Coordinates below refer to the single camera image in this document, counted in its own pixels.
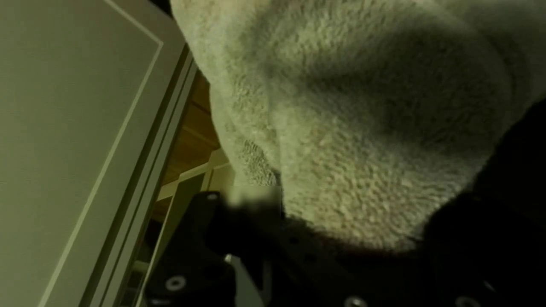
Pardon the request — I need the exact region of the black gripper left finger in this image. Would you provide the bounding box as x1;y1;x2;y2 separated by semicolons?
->
143;192;364;307

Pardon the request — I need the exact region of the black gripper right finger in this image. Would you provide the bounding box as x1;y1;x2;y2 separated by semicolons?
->
424;101;546;307

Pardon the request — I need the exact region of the beige terry towel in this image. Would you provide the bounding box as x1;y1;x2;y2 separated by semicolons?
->
168;0;546;255

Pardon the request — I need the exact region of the white panel door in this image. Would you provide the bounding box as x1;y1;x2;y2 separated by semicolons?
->
0;0;201;307

